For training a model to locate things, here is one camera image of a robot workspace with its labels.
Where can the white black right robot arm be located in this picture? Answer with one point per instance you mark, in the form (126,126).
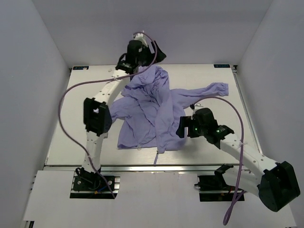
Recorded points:
(274,183)

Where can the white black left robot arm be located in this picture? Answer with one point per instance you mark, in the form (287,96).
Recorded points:
(97,118)

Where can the blue label sticker left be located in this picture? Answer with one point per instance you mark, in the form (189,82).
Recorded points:
(80,68)

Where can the blue label sticker right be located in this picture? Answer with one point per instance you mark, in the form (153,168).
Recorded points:
(221,65)

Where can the blue label sticker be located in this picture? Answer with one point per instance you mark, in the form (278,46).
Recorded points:
(80,68)
(221,65)

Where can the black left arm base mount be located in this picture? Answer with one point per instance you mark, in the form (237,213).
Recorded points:
(90,185)

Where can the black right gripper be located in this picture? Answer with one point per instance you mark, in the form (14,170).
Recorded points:
(185,121)

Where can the lavender zip-up hooded jacket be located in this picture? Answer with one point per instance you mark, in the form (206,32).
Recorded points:
(147,115)

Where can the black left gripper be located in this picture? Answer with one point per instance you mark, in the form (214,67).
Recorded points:
(151,56)

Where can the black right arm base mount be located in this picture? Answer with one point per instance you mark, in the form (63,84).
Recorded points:
(213,188)

